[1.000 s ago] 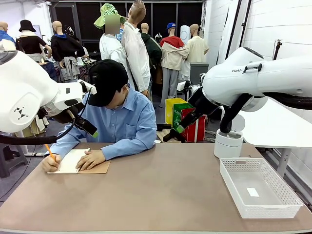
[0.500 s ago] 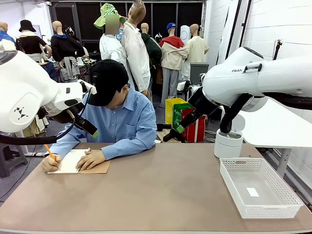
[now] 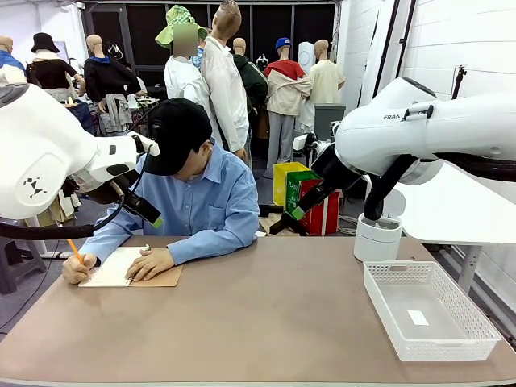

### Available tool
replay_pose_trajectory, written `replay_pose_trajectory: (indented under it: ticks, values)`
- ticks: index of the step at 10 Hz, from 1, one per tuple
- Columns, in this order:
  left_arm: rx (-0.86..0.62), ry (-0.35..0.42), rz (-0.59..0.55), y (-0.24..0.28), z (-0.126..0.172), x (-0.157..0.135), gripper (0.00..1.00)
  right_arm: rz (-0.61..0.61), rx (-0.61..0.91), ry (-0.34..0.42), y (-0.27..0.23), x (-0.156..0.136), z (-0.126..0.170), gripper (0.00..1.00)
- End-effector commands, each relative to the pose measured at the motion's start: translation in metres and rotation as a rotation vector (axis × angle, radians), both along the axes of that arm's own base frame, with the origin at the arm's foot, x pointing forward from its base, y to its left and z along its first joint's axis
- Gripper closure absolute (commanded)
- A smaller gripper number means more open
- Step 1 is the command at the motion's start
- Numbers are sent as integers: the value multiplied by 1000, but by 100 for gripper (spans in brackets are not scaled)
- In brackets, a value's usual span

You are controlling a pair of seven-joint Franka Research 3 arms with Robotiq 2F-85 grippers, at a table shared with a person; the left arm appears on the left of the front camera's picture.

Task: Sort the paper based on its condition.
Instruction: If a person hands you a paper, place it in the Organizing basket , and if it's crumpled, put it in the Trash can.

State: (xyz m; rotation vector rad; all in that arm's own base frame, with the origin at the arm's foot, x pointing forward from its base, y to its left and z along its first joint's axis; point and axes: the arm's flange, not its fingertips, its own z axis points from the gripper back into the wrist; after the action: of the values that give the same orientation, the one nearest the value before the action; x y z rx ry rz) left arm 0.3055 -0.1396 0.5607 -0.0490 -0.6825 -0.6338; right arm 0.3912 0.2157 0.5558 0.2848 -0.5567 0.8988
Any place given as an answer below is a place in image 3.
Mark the black baseball cap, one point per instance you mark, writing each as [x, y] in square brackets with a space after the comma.
[181, 133]

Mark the person's left forearm blue sleeve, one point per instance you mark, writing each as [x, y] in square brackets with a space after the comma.
[209, 246]

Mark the small white rectangular label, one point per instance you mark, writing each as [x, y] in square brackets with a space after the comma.
[417, 318]

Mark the white robot mounting table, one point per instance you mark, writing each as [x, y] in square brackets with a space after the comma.
[451, 209]

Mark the white oval device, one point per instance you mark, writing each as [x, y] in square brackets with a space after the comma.
[307, 58]

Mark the green recycling bin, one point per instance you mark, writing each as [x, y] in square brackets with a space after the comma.
[294, 193]

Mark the person's torso blue shirt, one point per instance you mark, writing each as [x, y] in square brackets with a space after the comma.
[205, 193]

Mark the spiral notebook brown cover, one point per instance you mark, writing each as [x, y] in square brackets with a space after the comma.
[113, 270]

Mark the person's left hand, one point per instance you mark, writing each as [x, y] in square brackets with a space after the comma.
[152, 264]

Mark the black chair base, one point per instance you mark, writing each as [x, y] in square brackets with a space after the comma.
[286, 225]

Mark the dark grey plastic stool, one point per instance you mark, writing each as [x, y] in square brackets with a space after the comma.
[12, 258]

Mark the green checked bucket hat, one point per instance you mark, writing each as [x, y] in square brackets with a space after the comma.
[177, 16]

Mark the white perforated plastic basket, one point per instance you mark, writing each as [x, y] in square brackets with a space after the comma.
[423, 306]

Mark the tall brown-haired mannequin white shirt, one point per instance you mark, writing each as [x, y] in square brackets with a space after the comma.
[225, 88]

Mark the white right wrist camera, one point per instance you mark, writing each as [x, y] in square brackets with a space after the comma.
[300, 142]

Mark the orange pencil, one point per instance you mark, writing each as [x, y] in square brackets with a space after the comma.
[76, 250]

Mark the mannequin in dark green jacket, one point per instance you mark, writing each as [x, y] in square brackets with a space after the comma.
[254, 84]

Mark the mannequin in red beige jacket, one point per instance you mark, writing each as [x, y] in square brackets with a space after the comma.
[286, 92]

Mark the mannequin in cream shirt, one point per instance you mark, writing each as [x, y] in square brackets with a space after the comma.
[326, 80]

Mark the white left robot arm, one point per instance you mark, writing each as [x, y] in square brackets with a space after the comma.
[40, 133]

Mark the small head-mounted camera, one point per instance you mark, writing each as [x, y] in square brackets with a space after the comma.
[156, 129]

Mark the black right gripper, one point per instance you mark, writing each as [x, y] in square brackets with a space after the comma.
[332, 169]

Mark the mannequin in black hoodie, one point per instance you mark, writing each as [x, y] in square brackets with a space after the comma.
[105, 80]

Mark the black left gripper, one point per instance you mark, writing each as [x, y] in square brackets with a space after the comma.
[113, 192]

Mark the mannequin in black top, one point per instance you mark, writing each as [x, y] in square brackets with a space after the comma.
[52, 74]

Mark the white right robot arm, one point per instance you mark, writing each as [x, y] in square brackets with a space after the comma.
[383, 137]

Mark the blue baseball cap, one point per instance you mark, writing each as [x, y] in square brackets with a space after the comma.
[283, 42]

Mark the red recycling bin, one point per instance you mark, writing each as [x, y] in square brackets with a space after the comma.
[328, 217]

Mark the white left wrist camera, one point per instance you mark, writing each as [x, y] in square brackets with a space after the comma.
[152, 149]

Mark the black tripod stand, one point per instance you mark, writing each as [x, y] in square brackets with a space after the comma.
[459, 82]

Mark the grey metal cabinet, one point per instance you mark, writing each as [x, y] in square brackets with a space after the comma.
[324, 121]

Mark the mannequin in blue shirt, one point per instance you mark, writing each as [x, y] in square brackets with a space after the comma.
[8, 60]

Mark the white cylindrical trash can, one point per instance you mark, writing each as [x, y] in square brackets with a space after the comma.
[377, 242]

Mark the white stand leg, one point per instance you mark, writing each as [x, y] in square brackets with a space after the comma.
[36, 238]

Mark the yellow recycling bin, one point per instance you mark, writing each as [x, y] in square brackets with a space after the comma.
[280, 189]

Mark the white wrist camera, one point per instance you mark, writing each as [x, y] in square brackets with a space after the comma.
[152, 149]
[300, 142]

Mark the black bucket hat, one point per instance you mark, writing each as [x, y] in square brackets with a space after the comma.
[44, 42]

